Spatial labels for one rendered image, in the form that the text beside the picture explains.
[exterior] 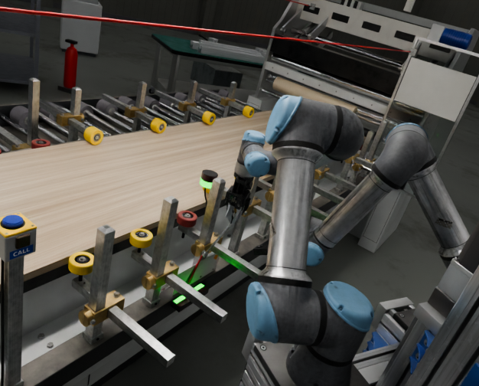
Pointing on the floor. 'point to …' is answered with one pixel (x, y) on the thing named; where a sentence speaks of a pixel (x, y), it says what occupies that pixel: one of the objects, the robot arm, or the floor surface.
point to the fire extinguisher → (70, 67)
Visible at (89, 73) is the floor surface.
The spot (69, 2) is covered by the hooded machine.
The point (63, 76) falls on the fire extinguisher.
